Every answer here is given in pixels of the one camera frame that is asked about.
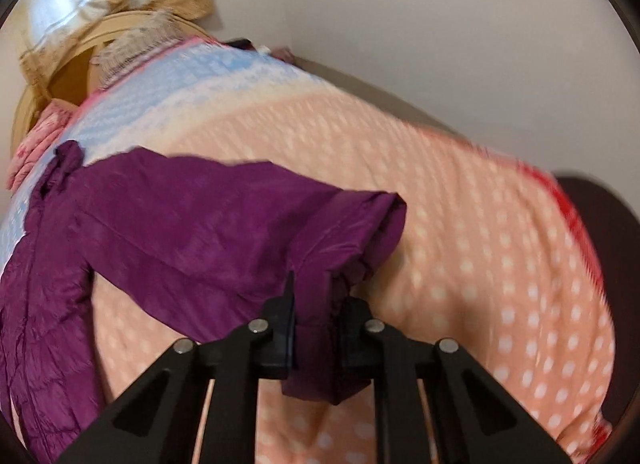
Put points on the beige wooden headboard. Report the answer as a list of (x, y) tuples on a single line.
[(74, 78)]

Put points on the purple puffer jacket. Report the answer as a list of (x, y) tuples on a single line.
[(198, 245)]

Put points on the black object beside bed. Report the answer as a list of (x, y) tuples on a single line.
[(246, 44)]

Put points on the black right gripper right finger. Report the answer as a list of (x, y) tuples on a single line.
[(432, 402)]

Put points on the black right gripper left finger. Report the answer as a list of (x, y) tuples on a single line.
[(196, 400)]

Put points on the striped patterned pillow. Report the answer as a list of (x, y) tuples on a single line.
[(136, 45)]

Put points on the pink folded quilt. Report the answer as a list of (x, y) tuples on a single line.
[(50, 126)]

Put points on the polka dot bed cover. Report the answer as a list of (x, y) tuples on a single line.
[(492, 254)]

